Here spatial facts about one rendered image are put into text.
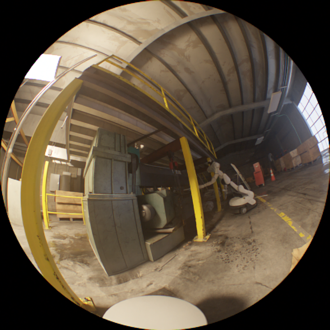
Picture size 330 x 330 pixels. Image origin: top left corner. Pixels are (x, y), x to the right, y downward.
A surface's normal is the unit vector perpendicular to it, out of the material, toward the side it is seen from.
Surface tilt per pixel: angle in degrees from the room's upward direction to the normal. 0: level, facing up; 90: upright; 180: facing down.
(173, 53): 171
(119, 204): 90
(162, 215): 90
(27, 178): 90
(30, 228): 90
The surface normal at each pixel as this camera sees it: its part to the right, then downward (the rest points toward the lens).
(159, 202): -0.35, -0.24
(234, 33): 0.04, 0.98
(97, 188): 0.76, -0.31
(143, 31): 0.26, 0.88
